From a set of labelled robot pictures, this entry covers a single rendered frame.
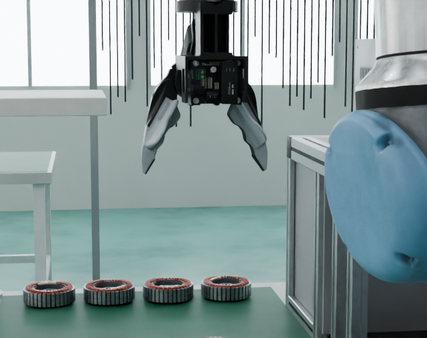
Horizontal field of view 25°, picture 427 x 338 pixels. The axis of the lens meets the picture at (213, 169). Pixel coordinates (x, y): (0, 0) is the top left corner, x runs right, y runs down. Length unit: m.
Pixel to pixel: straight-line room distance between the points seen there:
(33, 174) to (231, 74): 3.36
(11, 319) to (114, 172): 5.93
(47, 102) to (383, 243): 1.30
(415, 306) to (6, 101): 0.86
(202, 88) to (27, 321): 1.04
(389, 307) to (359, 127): 1.25
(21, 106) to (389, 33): 1.29
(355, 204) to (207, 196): 7.38
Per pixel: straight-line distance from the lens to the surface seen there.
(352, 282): 1.67
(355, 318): 1.68
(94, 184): 5.10
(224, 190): 8.04
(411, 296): 1.88
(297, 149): 1.96
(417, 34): 0.65
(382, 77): 0.65
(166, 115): 1.12
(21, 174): 4.41
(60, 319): 2.03
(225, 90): 1.09
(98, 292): 2.11
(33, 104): 1.88
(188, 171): 7.98
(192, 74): 1.10
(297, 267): 2.05
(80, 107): 1.88
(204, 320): 2.01
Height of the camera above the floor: 1.30
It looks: 7 degrees down
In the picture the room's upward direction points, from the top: straight up
